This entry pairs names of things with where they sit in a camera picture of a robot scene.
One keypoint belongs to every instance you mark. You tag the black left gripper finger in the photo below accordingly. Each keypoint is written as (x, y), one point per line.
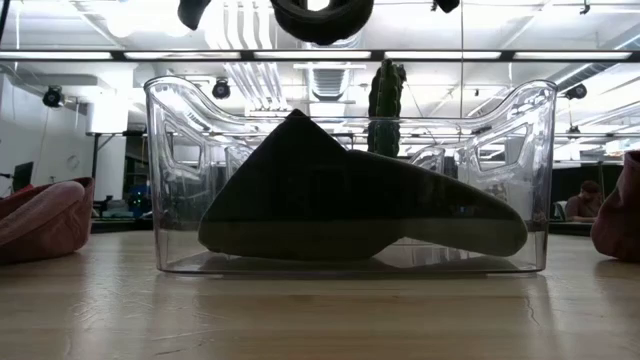
(192, 12)

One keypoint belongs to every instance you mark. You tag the black cap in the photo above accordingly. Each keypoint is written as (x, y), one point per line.
(300, 27)

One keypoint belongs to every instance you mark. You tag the dark olive cloth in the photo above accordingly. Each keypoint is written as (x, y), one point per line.
(310, 200)

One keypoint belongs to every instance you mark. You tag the green cactus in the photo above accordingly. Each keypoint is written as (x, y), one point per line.
(385, 95)

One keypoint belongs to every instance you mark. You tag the clear plastic bin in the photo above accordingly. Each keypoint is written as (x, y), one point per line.
(429, 159)
(170, 250)

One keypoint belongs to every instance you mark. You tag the black computer monitor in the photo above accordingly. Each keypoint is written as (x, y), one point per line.
(23, 176)

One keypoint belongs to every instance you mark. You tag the person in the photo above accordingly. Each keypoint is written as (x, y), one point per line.
(582, 205)

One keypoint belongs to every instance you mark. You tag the black ceiling camera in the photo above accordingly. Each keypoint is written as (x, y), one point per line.
(576, 92)
(221, 89)
(53, 97)

